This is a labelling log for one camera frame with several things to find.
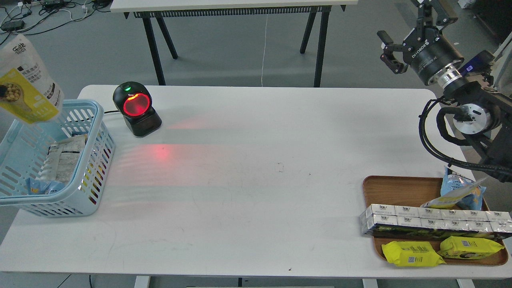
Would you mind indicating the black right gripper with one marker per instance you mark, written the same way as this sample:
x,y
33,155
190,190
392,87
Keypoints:
x,y
425,49

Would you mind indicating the yellow white nut snack pouch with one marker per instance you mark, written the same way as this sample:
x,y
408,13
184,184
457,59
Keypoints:
x,y
28,91

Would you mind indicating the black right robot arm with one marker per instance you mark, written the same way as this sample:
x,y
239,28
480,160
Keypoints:
x,y
473,113

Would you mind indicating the yellow snack bag on tray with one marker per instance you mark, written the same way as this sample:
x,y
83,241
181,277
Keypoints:
x,y
448,201

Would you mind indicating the silver boxed snack pack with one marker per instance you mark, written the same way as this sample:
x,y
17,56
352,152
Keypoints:
x,y
392,221

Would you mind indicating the white snack bag in basket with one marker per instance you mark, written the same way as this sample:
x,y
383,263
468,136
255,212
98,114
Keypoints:
x,y
62,159

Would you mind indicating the light blue plastic basket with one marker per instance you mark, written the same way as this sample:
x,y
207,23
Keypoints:
x,y
25,147

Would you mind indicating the blue snack bag in basket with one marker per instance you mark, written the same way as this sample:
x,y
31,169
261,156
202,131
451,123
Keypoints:
x,y
38,187

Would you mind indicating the yellow packet right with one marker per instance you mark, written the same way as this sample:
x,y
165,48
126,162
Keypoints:
x,y
468,248

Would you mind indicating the yellow packet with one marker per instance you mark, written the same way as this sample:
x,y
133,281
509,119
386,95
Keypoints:
x,y
411,254
468,248

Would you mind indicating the yellow packet left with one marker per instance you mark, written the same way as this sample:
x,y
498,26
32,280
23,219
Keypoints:
x,y
411,254

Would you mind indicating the black barcode scanner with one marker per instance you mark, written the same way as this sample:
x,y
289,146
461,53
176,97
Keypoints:
x,y
134,102

